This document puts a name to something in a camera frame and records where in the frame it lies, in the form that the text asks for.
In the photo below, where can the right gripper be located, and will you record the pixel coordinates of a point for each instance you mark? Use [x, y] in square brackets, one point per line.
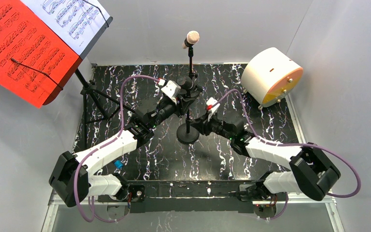
[206, 124]

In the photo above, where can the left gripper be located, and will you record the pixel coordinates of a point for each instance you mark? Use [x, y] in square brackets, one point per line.
[181, 104]

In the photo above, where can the pink-headed microphone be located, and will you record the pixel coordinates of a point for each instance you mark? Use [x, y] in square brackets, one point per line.
[191, 39]

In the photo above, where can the tall black mic stand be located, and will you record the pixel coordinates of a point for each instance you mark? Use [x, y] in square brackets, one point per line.
[191, 73]

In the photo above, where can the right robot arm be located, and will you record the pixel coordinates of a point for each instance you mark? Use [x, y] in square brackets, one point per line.
[310, 171]

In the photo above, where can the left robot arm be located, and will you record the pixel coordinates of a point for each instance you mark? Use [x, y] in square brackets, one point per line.
[73, 177]

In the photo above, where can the blue small block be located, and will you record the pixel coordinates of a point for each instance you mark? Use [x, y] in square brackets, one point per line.
[118, 164]

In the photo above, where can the white round drum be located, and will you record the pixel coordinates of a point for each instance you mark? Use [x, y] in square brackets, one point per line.
[270, 76]

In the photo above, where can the black music stand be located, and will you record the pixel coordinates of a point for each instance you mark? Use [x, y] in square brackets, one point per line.
[90, 92]

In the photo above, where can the white sheet music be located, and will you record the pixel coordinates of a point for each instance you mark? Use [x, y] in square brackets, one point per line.
[79, 23]

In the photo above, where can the red sheet music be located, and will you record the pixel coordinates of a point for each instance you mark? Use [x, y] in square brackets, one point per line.
[35, 64]

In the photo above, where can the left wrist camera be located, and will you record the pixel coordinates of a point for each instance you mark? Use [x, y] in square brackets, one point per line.
[170, 89]

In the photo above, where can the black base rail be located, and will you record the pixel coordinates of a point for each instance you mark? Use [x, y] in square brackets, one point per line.
[188, 196]

